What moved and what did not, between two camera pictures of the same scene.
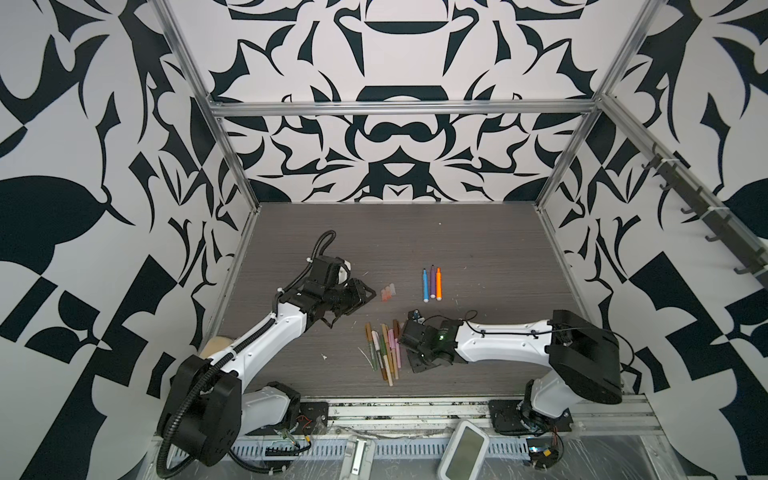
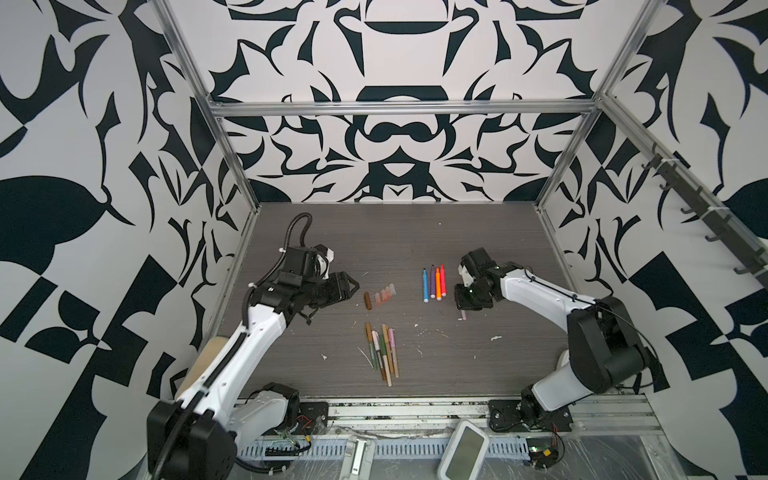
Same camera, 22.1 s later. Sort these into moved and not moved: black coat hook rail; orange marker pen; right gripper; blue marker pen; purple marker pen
Moved: right gripper
Not moved: orange marker pen; purple marker pen; black coat hook rail; blue marker pen
